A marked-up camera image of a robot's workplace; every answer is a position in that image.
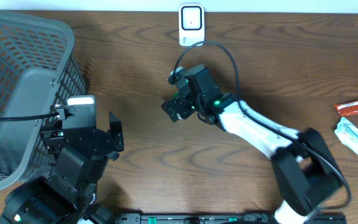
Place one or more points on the white barcode scanner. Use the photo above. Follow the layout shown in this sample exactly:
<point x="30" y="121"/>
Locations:
<point x="191" y="24"/>

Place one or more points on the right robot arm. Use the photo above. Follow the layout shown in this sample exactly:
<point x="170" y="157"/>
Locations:
<point x="305" y="170"/>

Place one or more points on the teal tissue packet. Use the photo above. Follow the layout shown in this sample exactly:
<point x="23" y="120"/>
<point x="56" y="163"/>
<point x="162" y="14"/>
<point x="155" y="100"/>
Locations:
<point x="347" y="133"/>

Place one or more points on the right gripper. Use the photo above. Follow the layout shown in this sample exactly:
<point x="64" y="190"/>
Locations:
<point x="177" y="101"/>

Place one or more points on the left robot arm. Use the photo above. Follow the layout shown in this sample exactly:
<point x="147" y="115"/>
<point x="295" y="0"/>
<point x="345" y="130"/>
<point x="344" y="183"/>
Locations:
<point x="65" y="191"/>

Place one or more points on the red chocolate bar wrapper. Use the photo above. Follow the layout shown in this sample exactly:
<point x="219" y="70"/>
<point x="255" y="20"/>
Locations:
<point x="347" y="109"/>

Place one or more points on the white bottle green cap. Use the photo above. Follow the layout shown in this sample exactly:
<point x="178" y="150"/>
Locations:
<point x="176" y="74"/>

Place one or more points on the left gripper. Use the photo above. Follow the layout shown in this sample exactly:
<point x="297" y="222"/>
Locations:
<point x="116" y="134"/>

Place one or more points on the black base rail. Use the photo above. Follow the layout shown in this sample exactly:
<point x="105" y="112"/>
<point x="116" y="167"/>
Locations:
<point x="249" y="216"/>

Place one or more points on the grey plastic shopping basket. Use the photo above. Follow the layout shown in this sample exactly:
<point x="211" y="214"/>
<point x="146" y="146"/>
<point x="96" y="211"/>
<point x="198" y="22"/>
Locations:
<point x="37" y="72"/>

